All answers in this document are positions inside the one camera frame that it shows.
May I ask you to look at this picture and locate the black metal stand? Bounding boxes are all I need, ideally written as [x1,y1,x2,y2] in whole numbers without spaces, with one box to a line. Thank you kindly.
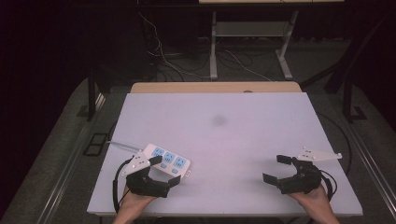
[341,78,369,123]
[78,66,108,123]

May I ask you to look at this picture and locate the person's left hand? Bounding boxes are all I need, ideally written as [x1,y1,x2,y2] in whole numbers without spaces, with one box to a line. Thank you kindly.
[112,186,157,224]

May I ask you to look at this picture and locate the white foam board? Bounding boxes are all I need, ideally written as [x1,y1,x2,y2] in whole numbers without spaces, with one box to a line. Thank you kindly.
[86,91,364,217]

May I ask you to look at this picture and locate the wooden table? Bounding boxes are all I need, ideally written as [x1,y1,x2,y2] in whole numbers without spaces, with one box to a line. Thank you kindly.
[129,80,303,94]

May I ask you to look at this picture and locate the white floor cable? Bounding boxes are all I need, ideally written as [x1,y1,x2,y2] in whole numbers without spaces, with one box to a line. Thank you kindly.
[137,11,213,80]
[224,49,273,82]

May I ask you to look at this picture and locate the black rectangular floor frame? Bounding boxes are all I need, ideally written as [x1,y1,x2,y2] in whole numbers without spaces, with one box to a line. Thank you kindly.
[82,133,110,157]

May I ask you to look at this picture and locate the white power strip blue sockets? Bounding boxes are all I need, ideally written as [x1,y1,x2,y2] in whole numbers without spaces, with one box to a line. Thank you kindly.
[141,143,191,182]

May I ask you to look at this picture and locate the grey power strip cable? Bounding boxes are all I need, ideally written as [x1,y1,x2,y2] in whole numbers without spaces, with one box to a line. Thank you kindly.
[106,140,148,152]

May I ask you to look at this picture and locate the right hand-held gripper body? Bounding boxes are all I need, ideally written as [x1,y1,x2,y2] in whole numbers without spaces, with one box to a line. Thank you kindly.
[277,147,343,195]

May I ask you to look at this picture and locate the metal floor rail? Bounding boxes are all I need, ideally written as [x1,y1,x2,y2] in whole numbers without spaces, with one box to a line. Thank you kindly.
[36,92,108,224]
[345,122,396,216]

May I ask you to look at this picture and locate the person's right hand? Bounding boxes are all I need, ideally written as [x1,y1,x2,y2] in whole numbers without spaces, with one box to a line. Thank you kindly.
[287,184,341,224]

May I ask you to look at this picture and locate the black floor cable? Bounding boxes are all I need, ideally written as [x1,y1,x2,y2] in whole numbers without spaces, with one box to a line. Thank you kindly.
[317,111,353,175]

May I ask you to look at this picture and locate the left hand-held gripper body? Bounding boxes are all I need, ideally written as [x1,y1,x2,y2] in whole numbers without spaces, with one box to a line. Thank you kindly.
[120,151,171,199]

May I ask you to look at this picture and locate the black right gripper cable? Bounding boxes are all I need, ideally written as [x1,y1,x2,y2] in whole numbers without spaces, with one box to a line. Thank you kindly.
[319,169,339,202]

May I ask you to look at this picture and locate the white metal desk frame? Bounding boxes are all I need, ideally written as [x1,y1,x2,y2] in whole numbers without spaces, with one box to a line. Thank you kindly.
[209,9,301,81]

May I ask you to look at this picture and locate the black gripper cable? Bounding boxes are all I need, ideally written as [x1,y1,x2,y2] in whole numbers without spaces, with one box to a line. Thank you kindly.
[319,169,339,202]
[112,157,134,215]

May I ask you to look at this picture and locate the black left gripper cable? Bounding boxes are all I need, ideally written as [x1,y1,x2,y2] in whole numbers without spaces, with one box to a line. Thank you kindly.
[112,157,134,215]

